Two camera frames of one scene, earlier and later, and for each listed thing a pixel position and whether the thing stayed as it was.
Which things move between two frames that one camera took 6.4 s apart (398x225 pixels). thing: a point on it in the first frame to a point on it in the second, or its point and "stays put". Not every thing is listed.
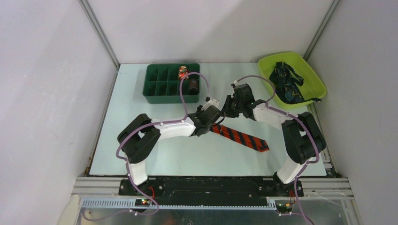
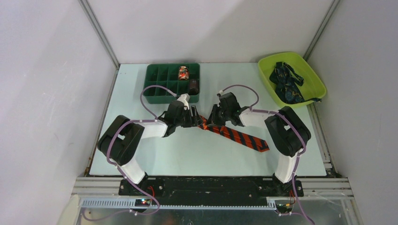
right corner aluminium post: x=321 y=29 stays put
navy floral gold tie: x=285 y=79 stays put
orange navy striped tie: x=254 y=142 stays put
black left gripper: x=199 y=110 to x=193 y=121
